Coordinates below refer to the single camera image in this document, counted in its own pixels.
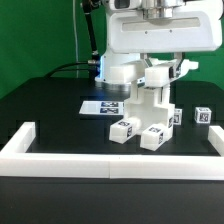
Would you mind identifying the black cable on table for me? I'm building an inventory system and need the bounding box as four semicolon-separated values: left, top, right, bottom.
44;61;101;79

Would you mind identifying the white chair seat part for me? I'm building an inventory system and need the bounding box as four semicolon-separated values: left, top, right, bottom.
124;84;175;141

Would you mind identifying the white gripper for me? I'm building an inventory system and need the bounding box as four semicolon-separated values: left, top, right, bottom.
108;7;222;78

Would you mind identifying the small tagged cube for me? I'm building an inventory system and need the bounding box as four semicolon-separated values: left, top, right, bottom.
194;107;212;124
173;108;182;125

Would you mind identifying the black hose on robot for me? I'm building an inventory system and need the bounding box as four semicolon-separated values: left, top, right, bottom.
79;0;106;62

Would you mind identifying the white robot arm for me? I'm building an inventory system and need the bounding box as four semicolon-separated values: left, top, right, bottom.
97;0;224;87

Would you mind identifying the white marker base sheet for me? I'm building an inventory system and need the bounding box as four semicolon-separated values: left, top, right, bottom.
79;101;124;115

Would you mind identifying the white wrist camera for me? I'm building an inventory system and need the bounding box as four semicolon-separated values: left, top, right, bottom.
109;0;142;11

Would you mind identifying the white U-shaped fence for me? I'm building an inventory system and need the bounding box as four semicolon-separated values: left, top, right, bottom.
0;122;224;181

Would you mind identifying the white chair back frame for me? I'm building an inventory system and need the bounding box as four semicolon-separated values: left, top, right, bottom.
106;58;199;88

